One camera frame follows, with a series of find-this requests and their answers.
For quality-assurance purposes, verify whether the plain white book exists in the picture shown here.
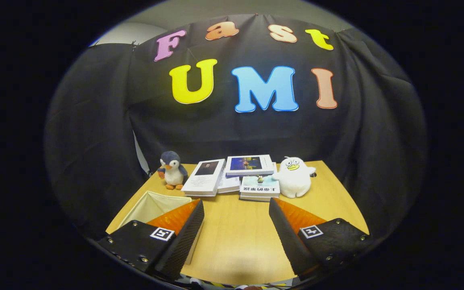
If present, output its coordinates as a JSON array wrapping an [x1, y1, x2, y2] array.
[[217, 176, 241, 194]]

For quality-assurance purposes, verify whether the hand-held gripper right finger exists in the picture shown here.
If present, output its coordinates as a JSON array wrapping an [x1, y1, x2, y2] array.
[[268, 197, 373, 278]]

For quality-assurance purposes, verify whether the beige fabric storage box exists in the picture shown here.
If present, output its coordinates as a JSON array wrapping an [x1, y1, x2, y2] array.
[[117, 191, 201, 265]]

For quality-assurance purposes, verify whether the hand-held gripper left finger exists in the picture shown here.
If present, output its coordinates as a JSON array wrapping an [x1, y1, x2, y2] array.
[[97, 199, 205, 281]]

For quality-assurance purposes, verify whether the book with blue cover picture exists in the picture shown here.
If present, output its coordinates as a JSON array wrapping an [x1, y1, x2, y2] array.
[[225, 155, 275, 178]]

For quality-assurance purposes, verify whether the book with teal cover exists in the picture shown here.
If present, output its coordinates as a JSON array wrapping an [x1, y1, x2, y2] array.
[[240, 175, 281, 199]]

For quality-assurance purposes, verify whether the white duck plush toy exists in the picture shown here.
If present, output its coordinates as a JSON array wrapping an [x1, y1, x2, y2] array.
[[272, 157, 316, 199]]

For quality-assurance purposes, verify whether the grey penguin plush toy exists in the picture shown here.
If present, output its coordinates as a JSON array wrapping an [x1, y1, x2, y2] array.
[[157, 151, 188, 191]]

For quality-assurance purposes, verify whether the black backdrop cloth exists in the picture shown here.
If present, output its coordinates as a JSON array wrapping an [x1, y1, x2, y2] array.
[[43, 14, 428, 242]]

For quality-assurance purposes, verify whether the book with portrait cover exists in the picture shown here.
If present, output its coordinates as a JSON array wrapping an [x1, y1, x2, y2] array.
[[181, 158, 226, 197]]

